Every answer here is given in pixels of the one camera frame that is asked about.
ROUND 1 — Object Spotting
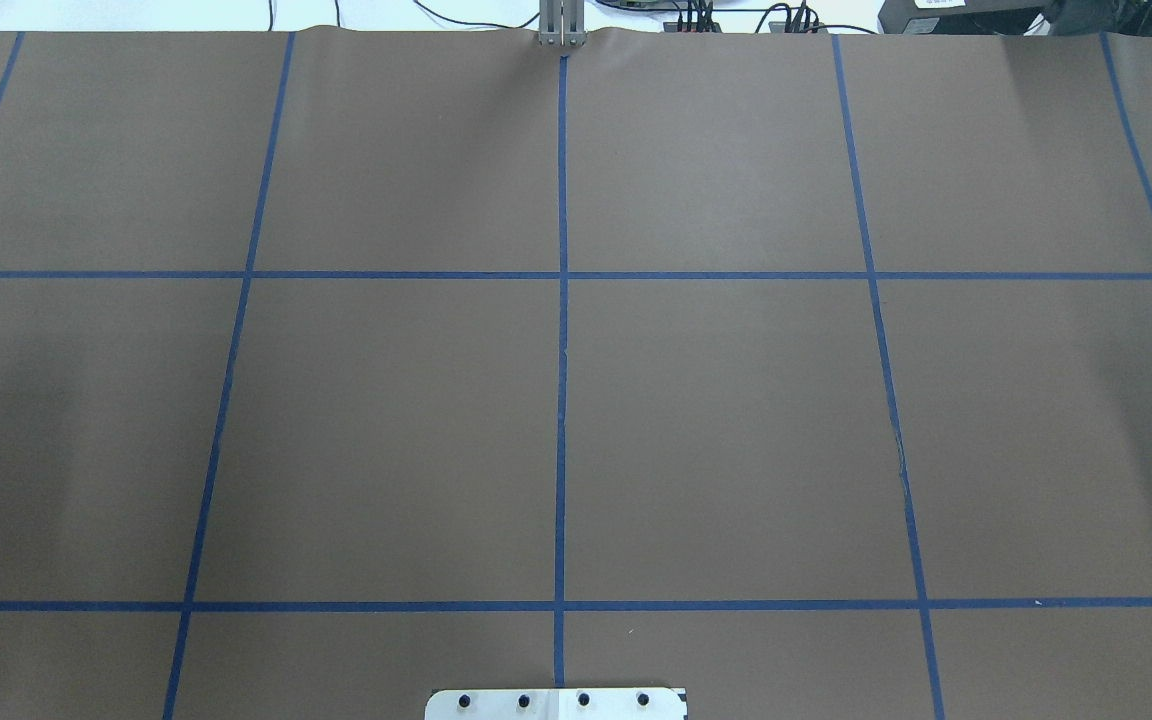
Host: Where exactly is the white metal mount plate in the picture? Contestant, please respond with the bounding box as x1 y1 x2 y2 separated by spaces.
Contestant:
424 687 689 719

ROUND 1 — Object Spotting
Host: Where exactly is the black box top right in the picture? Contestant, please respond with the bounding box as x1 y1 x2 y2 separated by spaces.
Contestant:
877 1 1152 37

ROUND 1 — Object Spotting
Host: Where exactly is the black cable hub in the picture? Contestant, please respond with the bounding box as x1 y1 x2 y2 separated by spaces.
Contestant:
662 1 824 33

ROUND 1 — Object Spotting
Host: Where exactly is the grey aluminium frame post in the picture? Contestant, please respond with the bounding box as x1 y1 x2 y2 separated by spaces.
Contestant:
536 0 588 47

